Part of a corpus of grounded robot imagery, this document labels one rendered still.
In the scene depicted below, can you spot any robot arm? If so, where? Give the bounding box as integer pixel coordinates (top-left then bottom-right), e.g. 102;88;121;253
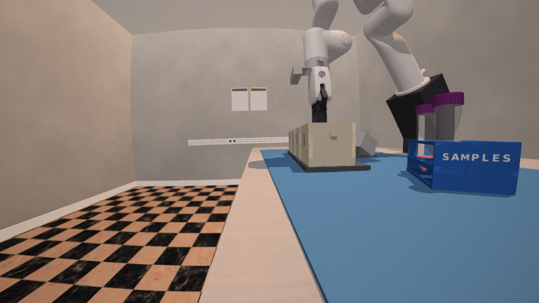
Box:
290;0;430;96

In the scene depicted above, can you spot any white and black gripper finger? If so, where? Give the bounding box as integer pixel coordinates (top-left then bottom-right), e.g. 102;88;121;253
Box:
312;103;317;122
315;84;328;122

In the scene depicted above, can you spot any blue bench mat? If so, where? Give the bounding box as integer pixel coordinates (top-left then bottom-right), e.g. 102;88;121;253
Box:
260;149;539;303

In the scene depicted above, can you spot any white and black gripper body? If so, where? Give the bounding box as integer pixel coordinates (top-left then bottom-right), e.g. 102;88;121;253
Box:
305;66;332;106

